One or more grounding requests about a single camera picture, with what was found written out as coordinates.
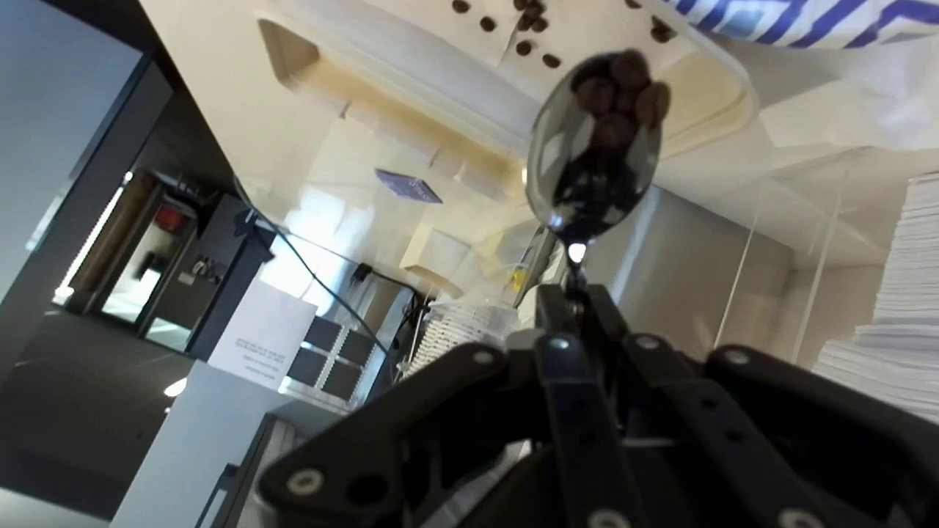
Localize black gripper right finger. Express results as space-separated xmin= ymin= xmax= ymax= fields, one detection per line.
xmin=576 ymin=282 xmax=939 ymax=528

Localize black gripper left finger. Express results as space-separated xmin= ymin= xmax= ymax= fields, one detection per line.
xmin=258 ymin=282 xmax=629 ymax=528

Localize metal spoon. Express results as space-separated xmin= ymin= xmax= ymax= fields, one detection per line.
xmin=523 ymin=46 xmax=674 ymax=295

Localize brown coffee beans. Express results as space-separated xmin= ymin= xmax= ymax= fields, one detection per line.
xmin=448 ymin=0 xmax=682 ymax=153

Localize blue patterned paper plate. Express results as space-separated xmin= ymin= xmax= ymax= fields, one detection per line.
xmin=664 ymin=0 xmax=939 ymax=52

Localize small beige open box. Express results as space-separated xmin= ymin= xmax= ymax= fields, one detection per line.
xmin=398 ymin=225 xmax=504 ymax=301

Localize white napkin stack holder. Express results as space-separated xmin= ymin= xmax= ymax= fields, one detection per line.
xmin=808 ymin=170 xmax=939 ymax=426

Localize white sign dark squares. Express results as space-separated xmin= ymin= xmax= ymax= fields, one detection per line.
xmin=206 ymin=278 xmax=381 ymax=405

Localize small blue packet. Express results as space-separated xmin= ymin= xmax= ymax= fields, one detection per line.
xmin=372 ymin=166 xmax=445 ymax=204

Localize black machine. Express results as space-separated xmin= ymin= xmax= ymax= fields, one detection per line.
xmin=54 ymin=170 xmax=280 ymax=363

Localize thin black cable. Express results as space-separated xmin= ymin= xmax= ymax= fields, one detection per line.
xmin=246 ymin=207 xmax=396 ymax=358

